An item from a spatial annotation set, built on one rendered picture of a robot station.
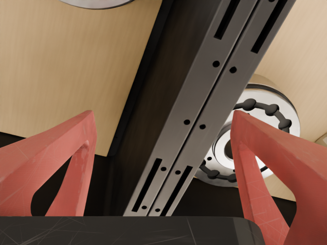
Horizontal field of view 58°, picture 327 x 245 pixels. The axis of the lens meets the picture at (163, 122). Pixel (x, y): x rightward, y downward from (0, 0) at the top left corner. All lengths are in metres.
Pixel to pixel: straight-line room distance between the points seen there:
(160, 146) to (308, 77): 0.17
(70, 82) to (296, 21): 0.18
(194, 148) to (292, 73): 0.14
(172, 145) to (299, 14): 0.15
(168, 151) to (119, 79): 0.10
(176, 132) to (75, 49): 0.12
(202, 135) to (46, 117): 0.16
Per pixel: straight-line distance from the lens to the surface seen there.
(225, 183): 0.28
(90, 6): 0.20
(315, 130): 0.32
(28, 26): 0.24
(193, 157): 0.16
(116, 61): 0.24
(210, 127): 0.15
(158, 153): 0.16
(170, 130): 0.15
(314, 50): 0.28
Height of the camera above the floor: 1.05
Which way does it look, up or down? 56 degrees down
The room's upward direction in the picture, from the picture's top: 172 degrees clockwise
